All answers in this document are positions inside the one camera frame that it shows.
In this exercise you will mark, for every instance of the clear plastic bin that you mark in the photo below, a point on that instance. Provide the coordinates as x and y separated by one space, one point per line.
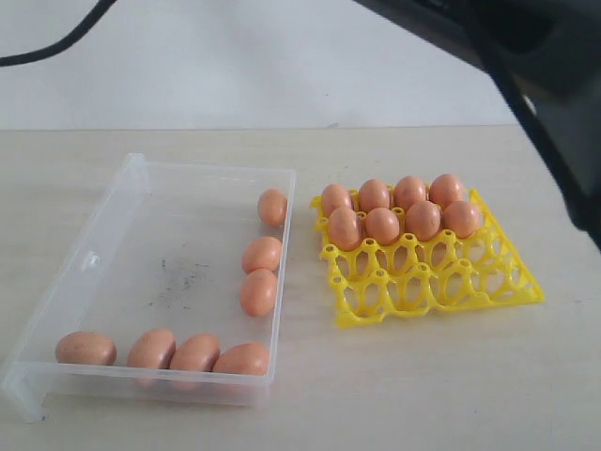
163 248

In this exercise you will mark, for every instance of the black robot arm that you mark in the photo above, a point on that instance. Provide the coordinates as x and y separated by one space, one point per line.
544 58

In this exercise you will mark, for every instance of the brown egg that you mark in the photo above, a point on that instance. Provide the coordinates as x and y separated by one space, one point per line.
345 229
244 359
272 207
85 348
262 253
382 225
423 220
462 217
198 353
258 293
154 349

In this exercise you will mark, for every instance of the yellow plastic egg tray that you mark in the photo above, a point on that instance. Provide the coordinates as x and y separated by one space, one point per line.
411 278

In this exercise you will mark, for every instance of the brown egg packed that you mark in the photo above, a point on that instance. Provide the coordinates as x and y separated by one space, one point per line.
408 191
333 197
446 189
374 194

